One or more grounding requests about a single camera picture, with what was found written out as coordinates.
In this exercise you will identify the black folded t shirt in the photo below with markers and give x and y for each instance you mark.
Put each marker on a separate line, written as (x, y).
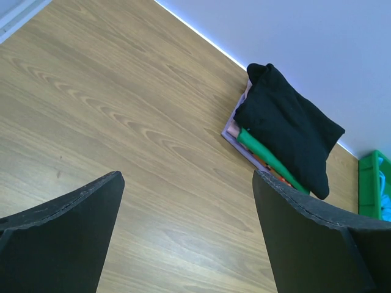
(291, 127)

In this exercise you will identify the pink folded t shirt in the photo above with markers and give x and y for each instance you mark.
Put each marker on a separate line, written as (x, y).
(233, 128)

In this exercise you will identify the green folded t shirt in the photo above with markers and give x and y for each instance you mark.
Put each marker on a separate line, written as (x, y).
(260, 150)

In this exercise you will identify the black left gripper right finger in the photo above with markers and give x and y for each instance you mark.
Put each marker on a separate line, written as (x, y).
(314, 246)

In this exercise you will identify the purple folded t shirt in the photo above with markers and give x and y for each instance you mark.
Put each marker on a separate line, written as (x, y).
(239, 147)

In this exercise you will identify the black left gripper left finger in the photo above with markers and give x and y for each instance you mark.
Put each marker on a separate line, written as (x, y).
(61, 245)

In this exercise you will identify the green plastic bin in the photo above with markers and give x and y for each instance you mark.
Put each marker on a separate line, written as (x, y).
(369, 185)

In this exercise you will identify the turquoise t shirt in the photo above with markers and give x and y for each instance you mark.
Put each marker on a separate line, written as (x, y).
(385, 199)

